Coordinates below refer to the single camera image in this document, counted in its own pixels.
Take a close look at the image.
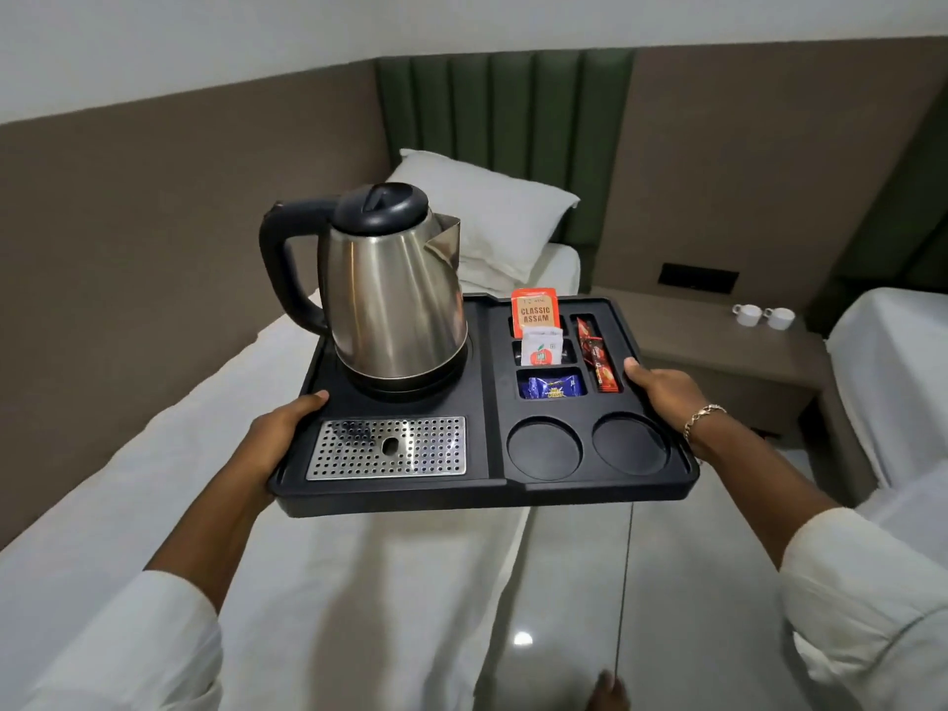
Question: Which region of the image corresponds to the person's left hand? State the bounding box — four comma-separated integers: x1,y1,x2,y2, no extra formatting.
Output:
244,390,330,497

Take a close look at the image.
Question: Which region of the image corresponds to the person's right hand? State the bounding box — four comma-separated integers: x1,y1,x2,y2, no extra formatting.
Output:
624,357,713,460

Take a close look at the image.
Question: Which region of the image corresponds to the black plastic hospitality tray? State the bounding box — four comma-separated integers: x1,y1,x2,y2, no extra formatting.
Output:
267,292,702,519

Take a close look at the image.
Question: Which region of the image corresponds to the person's left forearm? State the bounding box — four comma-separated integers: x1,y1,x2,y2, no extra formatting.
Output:
144,466,277,615

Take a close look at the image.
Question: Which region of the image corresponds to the person's right forearm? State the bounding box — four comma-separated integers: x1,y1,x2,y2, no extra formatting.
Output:
685,410,841,571

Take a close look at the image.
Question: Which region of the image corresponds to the red stick sachet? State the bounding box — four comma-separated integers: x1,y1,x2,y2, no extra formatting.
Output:
576,318,620,394

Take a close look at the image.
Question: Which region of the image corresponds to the blue candy wrapper packet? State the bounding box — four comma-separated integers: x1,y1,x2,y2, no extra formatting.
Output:
519,372,586,400

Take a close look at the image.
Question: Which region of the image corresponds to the perforated metal drip grille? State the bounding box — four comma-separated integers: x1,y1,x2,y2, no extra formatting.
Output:
306,416,468,482

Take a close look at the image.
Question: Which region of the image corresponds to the brown bedside table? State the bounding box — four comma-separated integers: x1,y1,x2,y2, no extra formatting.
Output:
592,287,830,439

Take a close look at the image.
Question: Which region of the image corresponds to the white sachet with red print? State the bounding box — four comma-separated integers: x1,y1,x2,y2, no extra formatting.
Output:
520,326,564,368

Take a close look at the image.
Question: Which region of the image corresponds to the bed with white sheet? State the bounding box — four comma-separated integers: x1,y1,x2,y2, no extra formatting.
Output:
0,242,582,711
824,287,948,491

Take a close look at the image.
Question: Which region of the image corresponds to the orange tea bag sachet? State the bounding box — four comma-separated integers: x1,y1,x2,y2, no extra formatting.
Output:
510,287,558,338

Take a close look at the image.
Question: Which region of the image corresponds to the stainless steel electric kettle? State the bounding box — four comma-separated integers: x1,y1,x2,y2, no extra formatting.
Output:
258,182,471,398

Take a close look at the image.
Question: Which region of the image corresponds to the white pillow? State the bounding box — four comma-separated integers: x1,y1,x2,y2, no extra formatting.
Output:
385,148,581,286

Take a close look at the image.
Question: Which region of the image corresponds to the green padded headboard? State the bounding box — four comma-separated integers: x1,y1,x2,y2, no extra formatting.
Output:
375,48,636,292

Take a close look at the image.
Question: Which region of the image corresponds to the person's foot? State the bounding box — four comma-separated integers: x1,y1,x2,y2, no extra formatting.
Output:
589,670,632,711

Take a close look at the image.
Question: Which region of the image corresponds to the gold chain bracelet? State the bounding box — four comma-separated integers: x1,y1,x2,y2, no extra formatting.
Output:
682,404,727,444

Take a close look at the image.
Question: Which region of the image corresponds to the black wall switch panel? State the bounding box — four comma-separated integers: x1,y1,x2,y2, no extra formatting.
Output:
658,262,741,296

